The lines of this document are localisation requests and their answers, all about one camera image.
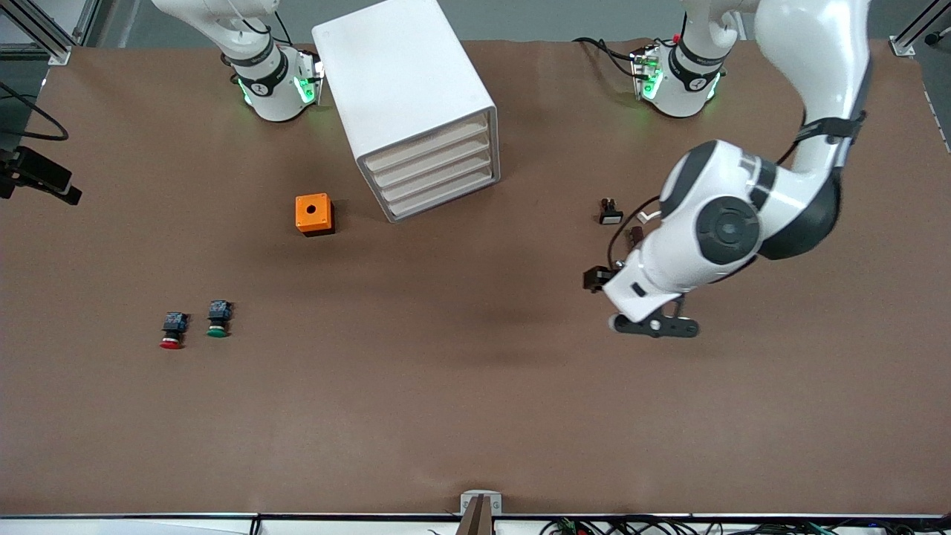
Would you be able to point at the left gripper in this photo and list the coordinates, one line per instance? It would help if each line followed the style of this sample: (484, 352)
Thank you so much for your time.
(596, 279)

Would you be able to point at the white drawer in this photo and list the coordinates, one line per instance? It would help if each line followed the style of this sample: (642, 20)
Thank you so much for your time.
(442, 195)
(438, 178)
(431, 146)
(435, 162)

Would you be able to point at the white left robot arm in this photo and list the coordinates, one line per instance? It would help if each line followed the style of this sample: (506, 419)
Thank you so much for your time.
(817, 44)

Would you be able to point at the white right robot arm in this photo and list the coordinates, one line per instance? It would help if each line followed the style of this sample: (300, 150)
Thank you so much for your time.
(267, 104)

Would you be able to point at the red push button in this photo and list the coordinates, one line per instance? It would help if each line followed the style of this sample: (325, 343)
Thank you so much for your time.
(174, 331)

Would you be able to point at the green push button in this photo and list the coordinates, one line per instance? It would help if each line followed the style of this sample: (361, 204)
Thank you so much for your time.
(219, 318)

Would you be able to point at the orange button box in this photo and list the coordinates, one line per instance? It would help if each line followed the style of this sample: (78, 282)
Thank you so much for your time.
(303, 215)

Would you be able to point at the white drawer cabinet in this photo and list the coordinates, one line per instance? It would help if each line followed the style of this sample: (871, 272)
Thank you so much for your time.
(394, 74)

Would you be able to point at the small brown block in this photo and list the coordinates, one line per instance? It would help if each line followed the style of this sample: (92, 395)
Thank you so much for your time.
(634, 238)

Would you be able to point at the white curved bracket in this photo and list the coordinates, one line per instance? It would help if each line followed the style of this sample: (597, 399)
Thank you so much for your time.
(648, 216)

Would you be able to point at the black switch with white face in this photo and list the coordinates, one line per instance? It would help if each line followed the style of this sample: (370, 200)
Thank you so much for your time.
(611, 214)

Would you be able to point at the aluminium frame post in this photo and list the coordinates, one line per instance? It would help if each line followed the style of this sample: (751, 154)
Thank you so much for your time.
(58, 53)
(903, 46)

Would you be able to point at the grey metal bracket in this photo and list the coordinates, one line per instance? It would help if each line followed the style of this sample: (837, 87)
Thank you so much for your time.
(480, 505)

